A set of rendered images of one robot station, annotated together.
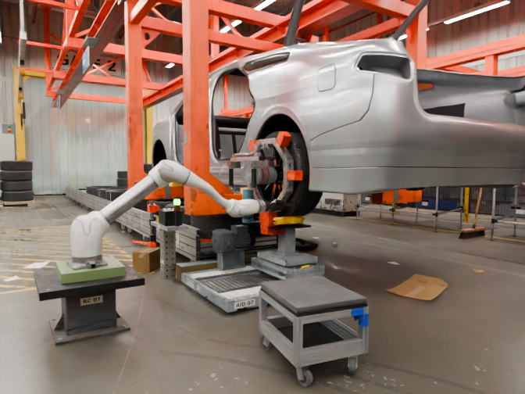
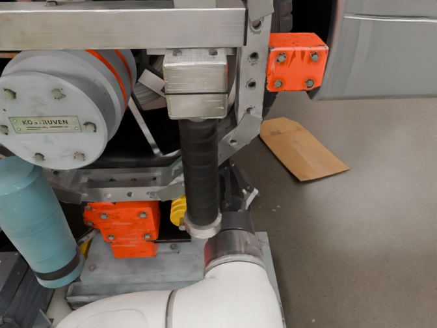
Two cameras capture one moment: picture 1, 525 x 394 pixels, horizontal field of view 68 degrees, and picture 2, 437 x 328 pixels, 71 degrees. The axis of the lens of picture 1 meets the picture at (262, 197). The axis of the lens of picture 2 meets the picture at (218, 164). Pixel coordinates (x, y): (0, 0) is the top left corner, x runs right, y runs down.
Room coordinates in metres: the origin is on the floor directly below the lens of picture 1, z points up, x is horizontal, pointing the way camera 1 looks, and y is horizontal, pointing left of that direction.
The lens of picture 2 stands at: (2.58, 0.26, 1.04)
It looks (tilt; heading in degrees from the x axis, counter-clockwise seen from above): 39 degrees down; 300
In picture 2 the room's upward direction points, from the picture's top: straight up
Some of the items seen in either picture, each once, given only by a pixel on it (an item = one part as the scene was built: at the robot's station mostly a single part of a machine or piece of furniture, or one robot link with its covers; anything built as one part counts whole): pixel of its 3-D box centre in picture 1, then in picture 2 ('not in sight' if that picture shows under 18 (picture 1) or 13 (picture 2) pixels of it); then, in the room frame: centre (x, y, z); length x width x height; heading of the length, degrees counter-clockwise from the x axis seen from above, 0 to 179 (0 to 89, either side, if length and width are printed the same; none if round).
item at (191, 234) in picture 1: (155, 224); not in sight; (4.30, 1.18, 0.28); 2.47 x 0.09 x 0.22; 32
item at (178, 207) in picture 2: (288, 220); (185, 181); (2.94, -0.20, 0.51); 0.29 x 0.06 x 0.06; 122
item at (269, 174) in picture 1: (261, 174); (76, 86); (2.95, 0.01, 0.85); 0.21 x 0.14 x 0.14; 122
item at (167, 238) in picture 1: (167, 252); not in sight; (3.19, 0.78, 0.21); 0.10 x 0.10 x 0.42; 32
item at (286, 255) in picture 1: (286, 241); (151, 213); (3.07, -0.19, 0.32); 0.40 x 0.30 x 0.28; 32
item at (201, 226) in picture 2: (253, 178); (200, 174); (2.72, 0.06, 0.83); 0.04 x 0.04 x 0.16
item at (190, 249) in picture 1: (189, 234); not in sight; (4.51, 0.85, 0.14); 2.47 x 0.85 x 0.27; 32
